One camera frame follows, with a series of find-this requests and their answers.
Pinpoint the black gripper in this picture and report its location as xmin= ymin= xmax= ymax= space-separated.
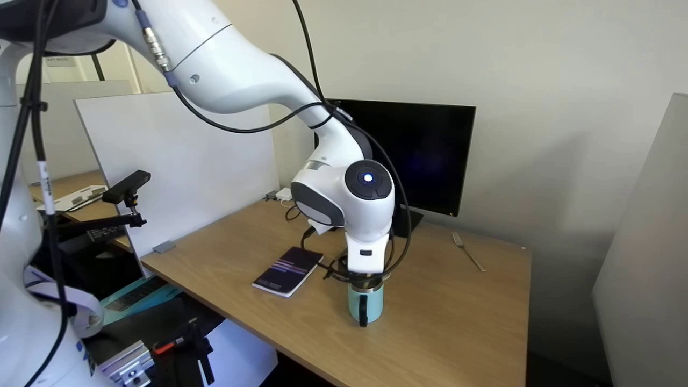
xmin=338 ymin=251 xmax=393 ymax=288

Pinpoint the teal metal mug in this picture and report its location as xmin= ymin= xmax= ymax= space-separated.
xmin=345 ymin=277 xmax=386 ymax=329

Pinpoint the dark navy striped notebook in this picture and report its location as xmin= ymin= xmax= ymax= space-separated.
xmin=252 ymin=245 xmax=324 ymax=299

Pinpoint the silver fork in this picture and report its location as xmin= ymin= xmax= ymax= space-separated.
xmin=450 ymin=231 xmax=485 ymax=274

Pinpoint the black computer monitor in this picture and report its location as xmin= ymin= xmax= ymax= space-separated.
xmin=324 ymin=96 xmax=478 ymax=238

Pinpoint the white divider panel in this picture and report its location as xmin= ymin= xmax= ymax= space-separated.
xmin=73 ymin=89 xmax=284 ymax=260

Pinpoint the grey partition panel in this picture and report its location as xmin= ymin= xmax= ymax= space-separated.
xmin=590 ymin=92 xmax=688 ymax=387

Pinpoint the white keyboard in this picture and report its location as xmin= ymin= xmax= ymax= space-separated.
xmin=41 ymin=182 xmax=110 ymax=215

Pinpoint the black camera on stand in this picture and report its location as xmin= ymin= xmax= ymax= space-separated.
xmin=41 ymin=168 xmax=153 ymax=245

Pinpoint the aluminium bracket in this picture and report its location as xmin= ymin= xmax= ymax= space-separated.
xmin=98 ymin=339 xmax=157 ymax=387

